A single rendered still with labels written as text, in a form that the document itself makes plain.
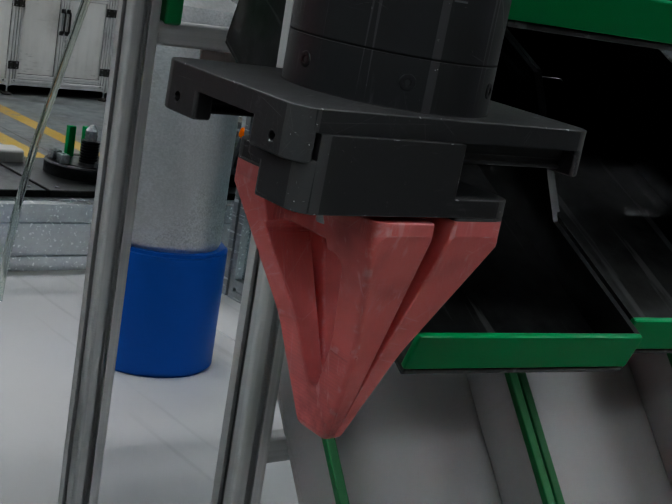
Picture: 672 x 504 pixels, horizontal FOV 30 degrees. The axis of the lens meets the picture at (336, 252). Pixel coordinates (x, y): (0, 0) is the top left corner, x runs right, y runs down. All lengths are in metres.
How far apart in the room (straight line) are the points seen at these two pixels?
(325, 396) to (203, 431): 1.00
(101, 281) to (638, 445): 0.36
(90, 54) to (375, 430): 9.54
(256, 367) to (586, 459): 0.25
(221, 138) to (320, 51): 1.13
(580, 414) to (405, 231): 0.51
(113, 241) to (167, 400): 0.66
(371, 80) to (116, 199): 0.47
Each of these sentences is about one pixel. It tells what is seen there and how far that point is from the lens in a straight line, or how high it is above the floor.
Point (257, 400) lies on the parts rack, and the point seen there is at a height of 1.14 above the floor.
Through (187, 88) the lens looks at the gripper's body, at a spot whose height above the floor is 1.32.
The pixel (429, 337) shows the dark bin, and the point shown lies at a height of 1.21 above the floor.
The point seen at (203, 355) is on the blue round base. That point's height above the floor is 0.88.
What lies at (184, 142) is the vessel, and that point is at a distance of 1.43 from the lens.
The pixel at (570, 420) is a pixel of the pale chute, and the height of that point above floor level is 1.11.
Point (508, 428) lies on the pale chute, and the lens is 0.72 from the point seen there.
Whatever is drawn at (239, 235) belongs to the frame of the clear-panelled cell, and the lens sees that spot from 1.84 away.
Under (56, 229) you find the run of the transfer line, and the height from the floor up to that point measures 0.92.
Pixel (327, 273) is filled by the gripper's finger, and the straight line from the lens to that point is 0.37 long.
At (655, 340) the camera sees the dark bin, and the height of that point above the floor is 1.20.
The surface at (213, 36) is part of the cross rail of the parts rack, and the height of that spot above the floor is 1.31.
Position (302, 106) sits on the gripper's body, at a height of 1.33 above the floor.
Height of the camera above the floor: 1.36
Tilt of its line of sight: 13 degrees down
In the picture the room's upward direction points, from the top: 9 degrees clockwise
